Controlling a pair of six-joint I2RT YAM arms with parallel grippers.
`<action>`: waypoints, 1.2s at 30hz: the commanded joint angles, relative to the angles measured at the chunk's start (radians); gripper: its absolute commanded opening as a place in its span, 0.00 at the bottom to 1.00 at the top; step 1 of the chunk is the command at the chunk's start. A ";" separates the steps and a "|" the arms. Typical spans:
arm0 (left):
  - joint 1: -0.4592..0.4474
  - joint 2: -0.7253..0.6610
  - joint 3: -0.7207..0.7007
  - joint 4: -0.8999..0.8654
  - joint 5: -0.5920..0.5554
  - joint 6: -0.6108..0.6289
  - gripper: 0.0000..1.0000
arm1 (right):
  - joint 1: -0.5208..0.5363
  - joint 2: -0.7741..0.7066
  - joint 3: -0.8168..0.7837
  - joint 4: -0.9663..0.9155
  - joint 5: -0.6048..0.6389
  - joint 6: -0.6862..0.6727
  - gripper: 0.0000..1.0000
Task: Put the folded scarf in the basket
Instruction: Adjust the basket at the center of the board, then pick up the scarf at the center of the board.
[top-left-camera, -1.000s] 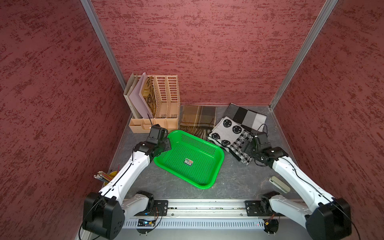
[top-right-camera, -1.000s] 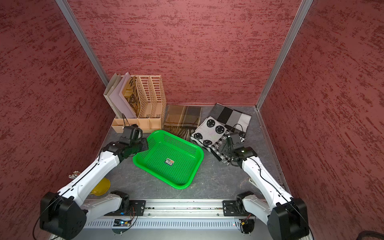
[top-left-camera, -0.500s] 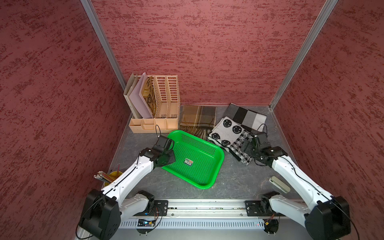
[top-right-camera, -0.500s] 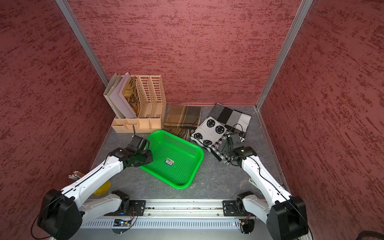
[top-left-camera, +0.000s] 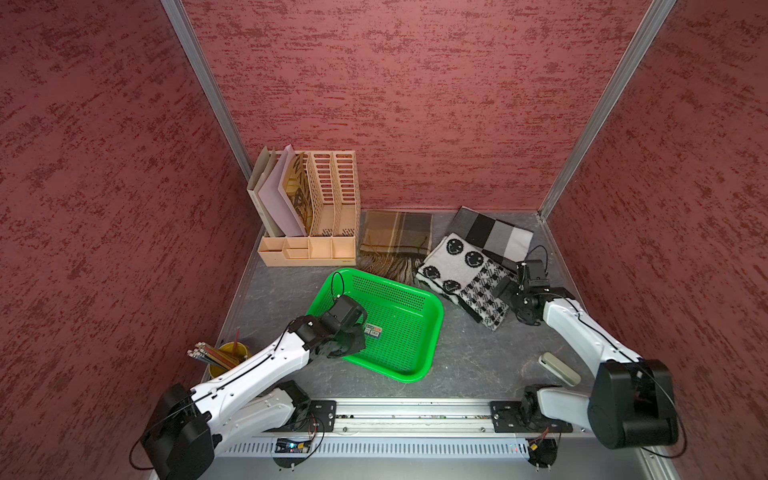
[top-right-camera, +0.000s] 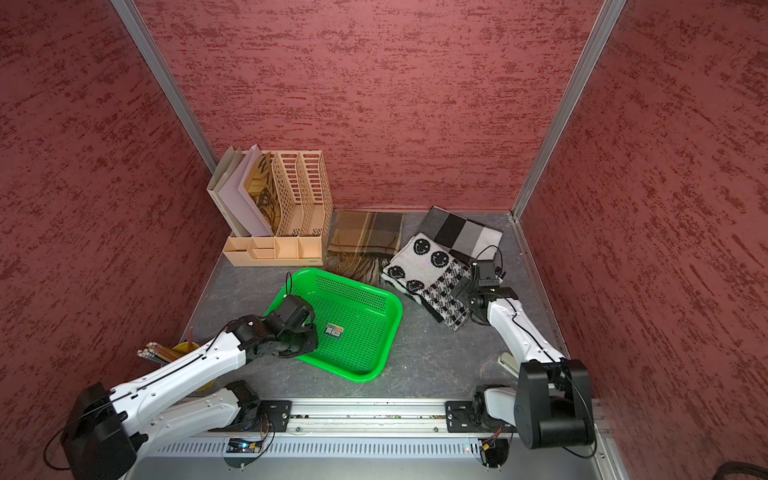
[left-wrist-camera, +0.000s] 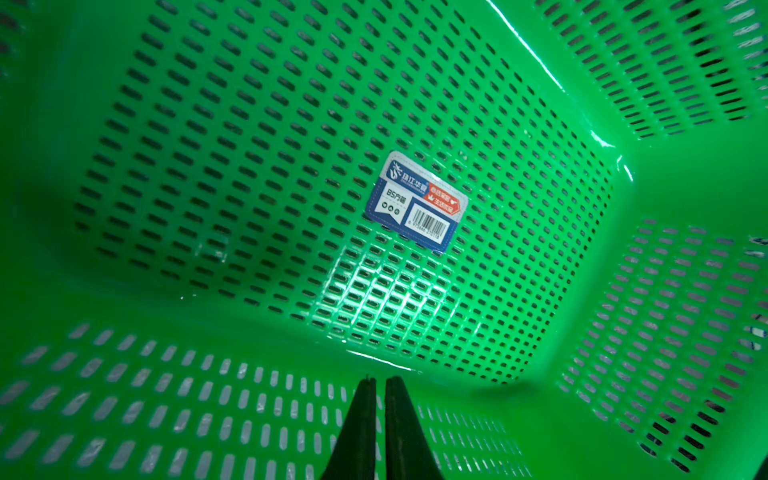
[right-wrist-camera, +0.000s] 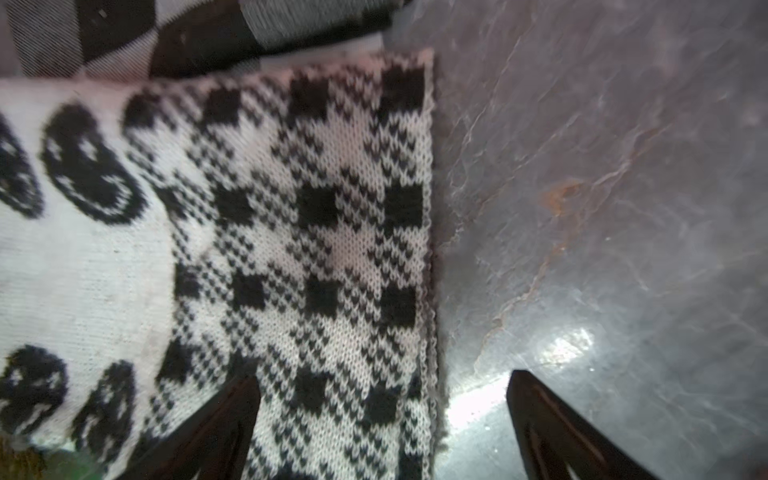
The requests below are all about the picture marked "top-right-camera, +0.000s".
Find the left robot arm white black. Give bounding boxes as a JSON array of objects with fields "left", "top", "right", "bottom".
[{"left": 59, "top": 295, "right": 318, "bottom": 479}]

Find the brown plaid fringed scarf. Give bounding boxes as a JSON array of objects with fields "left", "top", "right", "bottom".
[{"left": 325, "top": 210, "right": 404, "bottom": 286}]

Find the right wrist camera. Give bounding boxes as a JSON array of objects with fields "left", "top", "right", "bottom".
[{"left": 473, "top": 260, "right": 499, "bottom": 288}]

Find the beige cardboard folder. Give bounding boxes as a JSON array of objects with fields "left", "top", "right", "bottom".
[{"left": 206, "top": 146, "right": 249, "bottom": 237}]

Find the left corner aluminium profile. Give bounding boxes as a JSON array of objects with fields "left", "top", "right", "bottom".
[{"left": 110, "top": 0, "right": 218, "bottom": 173}]

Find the right corner aluminium profile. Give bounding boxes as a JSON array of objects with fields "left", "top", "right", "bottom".
[{"left": 511, "top": 0, "right": 626, "bottom": 224}]

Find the grey black checked scarf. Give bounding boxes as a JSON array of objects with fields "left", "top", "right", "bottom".
[{"left": 418, "top": 207, "right": 503, "bottom": 265}]

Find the lilac folder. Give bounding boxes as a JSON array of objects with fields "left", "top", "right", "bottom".
[{"left": 227, "top": 145, "right": 272, "bottom": 237}]

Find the green plastic mesh basket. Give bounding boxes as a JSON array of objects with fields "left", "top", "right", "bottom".
[{"left": 267, "top": 268, "right": 403, "bottom": 383}]

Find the corner aluminium profile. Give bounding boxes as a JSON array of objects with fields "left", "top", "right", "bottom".
[
  {"left": 110, "top": 0, "right": 218, "bottom": 173},
  {"left": 511, "top": 0, "right": 626, "bottom": 224}
]

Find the smiley houndstooth scarf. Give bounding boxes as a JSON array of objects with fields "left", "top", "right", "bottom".
[{"left": 381, "top": 233, "right": 470, "bottom": 331}]

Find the brown patterned booklet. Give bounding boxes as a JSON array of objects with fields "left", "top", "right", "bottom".
[{"left": 243, "top": 152, "right": 281, "bottom": 236}]

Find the beige plastic file organizer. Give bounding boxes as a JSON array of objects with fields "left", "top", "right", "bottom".
[{"left": 222, "top": 146, "right": 333, "bottom": 267}]

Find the yellow pencil cup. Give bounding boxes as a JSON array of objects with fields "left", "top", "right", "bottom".
[{"left": 171, "top": 342, "right": 200, "bottom": 360}]

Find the bundle of pencils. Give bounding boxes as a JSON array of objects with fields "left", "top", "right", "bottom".
[{"left": 136, "top": 342, "right": 185, "bottom": 365}]

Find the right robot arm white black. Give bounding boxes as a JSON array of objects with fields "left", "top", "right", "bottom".
[{"left": 453, "top": 279, "right": 597, "bottom": 453}]

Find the basket label sticker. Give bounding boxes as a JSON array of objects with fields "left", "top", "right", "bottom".
[{"left": 324, "top": 323, "right": 344, "bottom": 338}]

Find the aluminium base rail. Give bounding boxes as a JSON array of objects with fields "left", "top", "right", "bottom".
[{"left": 127, "top": 398, "right": 629, "bottom": 479}]

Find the small white stapler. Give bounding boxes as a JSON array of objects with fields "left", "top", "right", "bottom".
[{"left": 498, "top": 352, "right": 520, "bottom": 378}]

